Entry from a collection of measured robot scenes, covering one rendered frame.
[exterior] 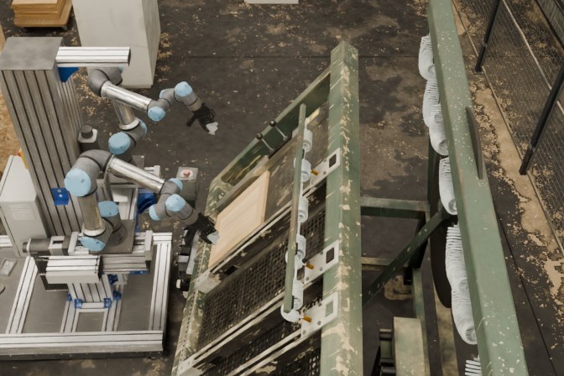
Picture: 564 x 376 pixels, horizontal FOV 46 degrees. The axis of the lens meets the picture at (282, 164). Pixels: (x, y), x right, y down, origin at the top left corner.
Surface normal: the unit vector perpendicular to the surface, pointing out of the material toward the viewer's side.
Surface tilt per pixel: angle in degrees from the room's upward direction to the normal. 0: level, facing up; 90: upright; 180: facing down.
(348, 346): 35
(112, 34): 90
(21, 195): 0
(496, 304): 0
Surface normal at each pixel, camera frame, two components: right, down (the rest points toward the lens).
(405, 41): 0.04, -0.71
